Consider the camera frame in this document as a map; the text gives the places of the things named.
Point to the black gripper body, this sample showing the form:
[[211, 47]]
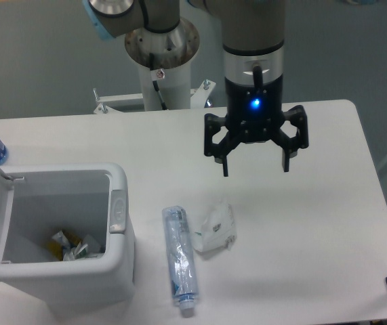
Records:
[[253, 87]]

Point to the white plastic wrapper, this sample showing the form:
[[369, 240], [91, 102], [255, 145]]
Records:
[[218, 230]]

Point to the crushed clear plastic bottle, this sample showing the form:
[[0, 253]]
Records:
[[180, 260]]

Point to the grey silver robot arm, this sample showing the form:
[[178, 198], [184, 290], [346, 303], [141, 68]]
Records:
[[248, 28]]

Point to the white open trash can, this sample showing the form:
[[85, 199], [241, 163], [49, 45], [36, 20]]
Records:
[[85, 200]]

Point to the yellow white trash in bin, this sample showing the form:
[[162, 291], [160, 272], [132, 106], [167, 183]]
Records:
[[67, 246]]

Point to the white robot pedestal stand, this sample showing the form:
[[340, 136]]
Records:
[[164, 65]]

